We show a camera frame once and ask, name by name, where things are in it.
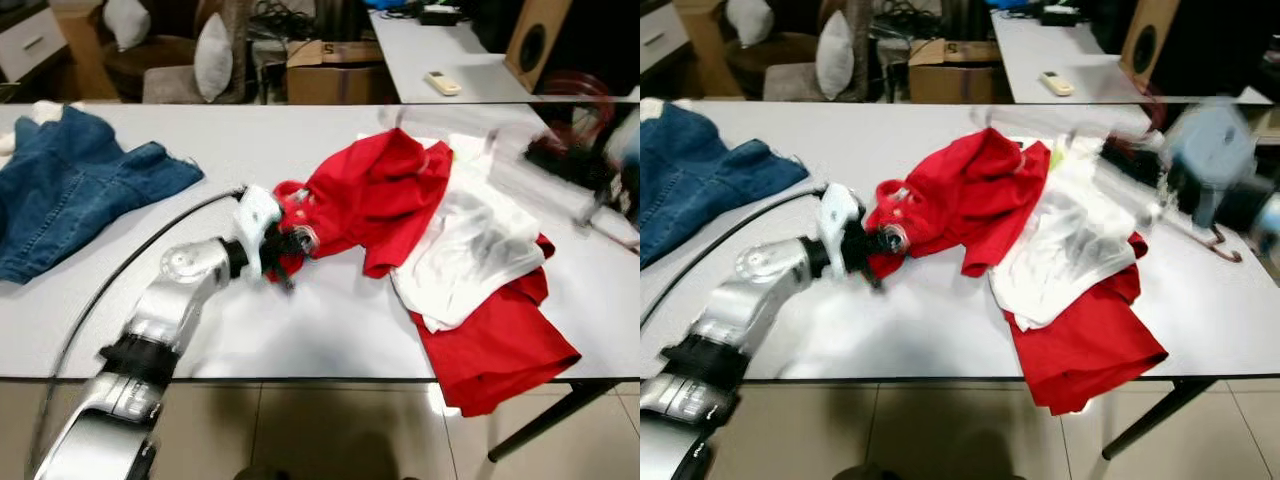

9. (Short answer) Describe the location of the plain red garment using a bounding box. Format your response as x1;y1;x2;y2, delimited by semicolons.
410;235;583;418
1005;235;1169;416

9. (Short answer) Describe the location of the white cushion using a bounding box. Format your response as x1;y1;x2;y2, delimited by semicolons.
103;0;151;51
193;12;234;103
815;10;856;101
725;0;773;49

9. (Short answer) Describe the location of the open brown cardboard box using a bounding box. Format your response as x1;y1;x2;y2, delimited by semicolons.
908;38;1001;104
285;40;396;104

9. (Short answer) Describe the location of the tall tan cardboard box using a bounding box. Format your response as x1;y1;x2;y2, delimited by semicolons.
50;0;121;101
675;0;741;99

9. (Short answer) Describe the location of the pale blue right wrist camera mount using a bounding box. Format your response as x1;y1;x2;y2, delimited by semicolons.
590;105;641;191
1165;98;1263;191

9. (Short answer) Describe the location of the wooden loudspeaker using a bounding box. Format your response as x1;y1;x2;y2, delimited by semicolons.
503;0;573;93
1118;0;1181;81

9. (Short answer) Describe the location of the white drawer cabinet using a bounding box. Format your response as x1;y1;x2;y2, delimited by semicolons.
0;5;66;83
640;0;691;73

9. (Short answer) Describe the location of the white button shirt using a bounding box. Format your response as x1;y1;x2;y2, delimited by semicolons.
390;130;556;333
988;130;1151;331

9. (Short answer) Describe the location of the brown armchair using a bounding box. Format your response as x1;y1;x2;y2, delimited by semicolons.
725;32;821;101
105;35;201;101

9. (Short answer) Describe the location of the grey upholstered chair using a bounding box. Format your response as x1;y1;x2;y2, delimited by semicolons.
762;0;876;104
140;0;256;104

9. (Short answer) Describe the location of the blue denim garment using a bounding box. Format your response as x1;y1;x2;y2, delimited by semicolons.
640;100;809;266
0;105;206;286

